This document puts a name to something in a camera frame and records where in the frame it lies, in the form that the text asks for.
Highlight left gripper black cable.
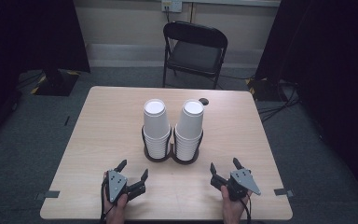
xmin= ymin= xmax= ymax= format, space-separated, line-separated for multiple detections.
xmin=99 ymin=177 xmax=116 ymax=224

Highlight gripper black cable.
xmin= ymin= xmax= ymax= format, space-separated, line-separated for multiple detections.
xmin=240 ymin=193 xmax=253 ymax=224
xmin=99 ymin=177 xmax=116 ymax=224

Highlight white wall socket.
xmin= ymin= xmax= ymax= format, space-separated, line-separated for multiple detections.
xmin=160 ymin=0 xmax=184 ymax=14

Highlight dark curtain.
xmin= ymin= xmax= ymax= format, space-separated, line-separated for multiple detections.
xmin=0 ymin=0 xmax=91 ymax=147
xmin=254 ymin=0 xmax=358 ymax=202

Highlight black plug cable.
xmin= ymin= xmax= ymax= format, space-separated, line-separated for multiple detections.
xmin=163 ymin=5 xmax=172 ymax=23

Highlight grey tape strip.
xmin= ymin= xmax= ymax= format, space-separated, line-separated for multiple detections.
xmin=34 ymin=189 xmax=61 ymax=201
xmin=273 ymin=188 xmax=295 ymax=198

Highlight black floor cables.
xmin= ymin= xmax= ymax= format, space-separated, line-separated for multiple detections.
xmin=256 ymin=79 xmax=302 ymax=123

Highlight black stand base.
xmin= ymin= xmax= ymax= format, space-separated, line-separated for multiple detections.
xmin=30 ymin=68 xmax=82 ymax=97
xmin=245 ymin=77 xmax=282 ymax=103

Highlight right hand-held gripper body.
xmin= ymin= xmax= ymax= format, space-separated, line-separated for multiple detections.
xmin=210 ymin=168 xmax=262 ymax=202

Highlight white paper cup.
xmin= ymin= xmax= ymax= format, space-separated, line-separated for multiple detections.
xmin=175 ymin=99 xmax=205 ymax=140

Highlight black folding chair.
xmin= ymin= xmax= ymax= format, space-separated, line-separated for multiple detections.
xmin=162 ymin=21 xmax=229 ymax=91

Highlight person's right hand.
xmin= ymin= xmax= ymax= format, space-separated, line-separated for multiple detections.
xmin=220 ymin=185 xmax=254 ymax=220

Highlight black wire cup holder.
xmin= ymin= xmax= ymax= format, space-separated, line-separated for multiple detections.
xmin=141 ymin=124 xmax=205 ymax=165

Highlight person's left hand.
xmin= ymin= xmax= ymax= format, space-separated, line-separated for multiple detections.
xmin=102 ymin=172 xmax=130 ymax=220

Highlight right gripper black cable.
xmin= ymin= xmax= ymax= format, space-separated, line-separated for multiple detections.
xmin=240 ymin=193 xmax=253 ymax=224

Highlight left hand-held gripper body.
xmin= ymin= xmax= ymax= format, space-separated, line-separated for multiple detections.
xmin=106 ymin=169 xmax=146 ymax=205

